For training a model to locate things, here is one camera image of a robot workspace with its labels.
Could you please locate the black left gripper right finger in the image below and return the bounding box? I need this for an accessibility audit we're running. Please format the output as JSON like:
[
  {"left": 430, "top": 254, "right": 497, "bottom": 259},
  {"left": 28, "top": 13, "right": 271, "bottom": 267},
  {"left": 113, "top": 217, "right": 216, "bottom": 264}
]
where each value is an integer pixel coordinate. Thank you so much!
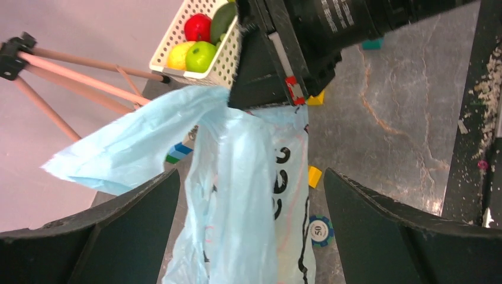
[{"left": 324, "top": 168, "right": 501, "bottom": 283}]

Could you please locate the teal wooden block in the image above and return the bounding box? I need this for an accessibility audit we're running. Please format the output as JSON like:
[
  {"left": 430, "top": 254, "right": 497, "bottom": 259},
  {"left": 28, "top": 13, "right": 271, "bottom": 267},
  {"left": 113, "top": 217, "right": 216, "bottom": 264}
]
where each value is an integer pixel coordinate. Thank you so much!
[{"left": 361, "top": 37, "right": 384, "bottom": 50}]

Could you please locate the yellow fake lemon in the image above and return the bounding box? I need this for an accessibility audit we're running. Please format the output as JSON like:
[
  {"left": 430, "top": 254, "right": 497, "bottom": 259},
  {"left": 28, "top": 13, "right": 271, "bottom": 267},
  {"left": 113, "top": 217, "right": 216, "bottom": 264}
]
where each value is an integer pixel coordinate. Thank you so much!
[{"left": 166, "top": 41, "right": 196, "bottom": 70}]

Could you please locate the blue green poker chip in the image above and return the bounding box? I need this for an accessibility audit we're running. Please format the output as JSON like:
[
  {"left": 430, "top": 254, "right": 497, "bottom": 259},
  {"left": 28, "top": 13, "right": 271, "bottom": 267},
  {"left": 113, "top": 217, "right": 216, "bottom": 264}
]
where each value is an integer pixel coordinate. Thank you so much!
[{"left": 308, "top": 215, "right": 334, "bottom": 247}]

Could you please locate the long yellow wooden block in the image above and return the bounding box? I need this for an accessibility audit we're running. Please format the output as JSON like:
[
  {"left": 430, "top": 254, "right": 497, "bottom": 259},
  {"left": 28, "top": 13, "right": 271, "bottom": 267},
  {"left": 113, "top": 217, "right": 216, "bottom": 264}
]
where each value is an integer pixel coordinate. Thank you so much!
[{"left": 308, "top": 166, "right": 322, "bottom": 189}]

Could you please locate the green blue grey brick stack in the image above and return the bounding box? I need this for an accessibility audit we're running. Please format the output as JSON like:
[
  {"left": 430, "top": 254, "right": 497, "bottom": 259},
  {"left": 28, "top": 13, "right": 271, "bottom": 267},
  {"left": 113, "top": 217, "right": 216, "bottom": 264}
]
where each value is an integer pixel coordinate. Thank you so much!
[{"left": 165, "top": 143, "right": 193, "bottom": 164}]

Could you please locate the pink music stand tripod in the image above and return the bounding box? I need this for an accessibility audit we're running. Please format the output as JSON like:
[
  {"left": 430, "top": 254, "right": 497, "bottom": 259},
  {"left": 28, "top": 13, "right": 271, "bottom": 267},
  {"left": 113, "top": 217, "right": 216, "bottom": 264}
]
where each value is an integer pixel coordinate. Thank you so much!
[{"left": 1, "top": 33, "right": 171, "bottom": 141}]

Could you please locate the green fake apple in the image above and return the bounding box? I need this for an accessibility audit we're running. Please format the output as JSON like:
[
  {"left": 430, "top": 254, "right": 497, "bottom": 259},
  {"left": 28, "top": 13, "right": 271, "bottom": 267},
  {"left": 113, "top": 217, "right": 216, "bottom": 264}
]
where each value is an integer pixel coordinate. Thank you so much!
[{"left": 186, "top": 41, "right": 217, "bottom": 73}]

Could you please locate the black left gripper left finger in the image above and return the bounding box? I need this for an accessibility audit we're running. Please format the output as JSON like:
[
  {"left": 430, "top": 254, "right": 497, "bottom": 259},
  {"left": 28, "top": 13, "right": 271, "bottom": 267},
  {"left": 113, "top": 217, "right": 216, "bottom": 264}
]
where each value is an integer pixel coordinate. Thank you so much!
[{"left": 1, "top": 170, "right": 181, "bottom": 283}]

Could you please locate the white perforated plastic basket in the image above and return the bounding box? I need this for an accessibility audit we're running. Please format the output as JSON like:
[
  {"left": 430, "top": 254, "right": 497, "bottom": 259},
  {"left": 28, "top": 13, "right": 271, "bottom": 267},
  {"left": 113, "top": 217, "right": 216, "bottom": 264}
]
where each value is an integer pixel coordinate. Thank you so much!
[{"left": 149, "top": 1, "right": 239, "bottom": 88}]

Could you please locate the light blue plastic bag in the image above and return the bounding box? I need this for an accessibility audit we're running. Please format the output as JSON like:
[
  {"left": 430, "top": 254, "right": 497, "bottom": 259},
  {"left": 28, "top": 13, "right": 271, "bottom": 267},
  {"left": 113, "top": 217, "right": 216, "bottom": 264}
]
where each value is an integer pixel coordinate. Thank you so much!
[{"left": 43, "top": 86, "right": 316, "bottom": 283}]

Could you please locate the dark green fake avocado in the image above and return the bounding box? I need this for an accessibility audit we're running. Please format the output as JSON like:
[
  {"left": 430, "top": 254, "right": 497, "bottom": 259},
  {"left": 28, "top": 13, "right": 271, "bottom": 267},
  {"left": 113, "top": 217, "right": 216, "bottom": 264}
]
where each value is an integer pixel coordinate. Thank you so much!
[{"left": 210, "top": 2, "right": 236, "bottom": 45}]

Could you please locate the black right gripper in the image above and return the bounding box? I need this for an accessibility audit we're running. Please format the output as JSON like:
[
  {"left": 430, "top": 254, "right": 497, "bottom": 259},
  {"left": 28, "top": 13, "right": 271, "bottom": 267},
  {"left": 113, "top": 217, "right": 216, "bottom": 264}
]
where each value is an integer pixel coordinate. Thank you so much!
[{"left": 228, "top": 1, "right": 464, "bottom": 109}]

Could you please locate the red fake pomegranate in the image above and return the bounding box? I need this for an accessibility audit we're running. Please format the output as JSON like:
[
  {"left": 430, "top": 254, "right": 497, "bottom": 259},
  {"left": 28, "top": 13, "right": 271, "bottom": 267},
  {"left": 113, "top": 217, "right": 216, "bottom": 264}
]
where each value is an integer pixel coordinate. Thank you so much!
[{"left": 184, "top": 14, "right": 212, "bottom": 43}]

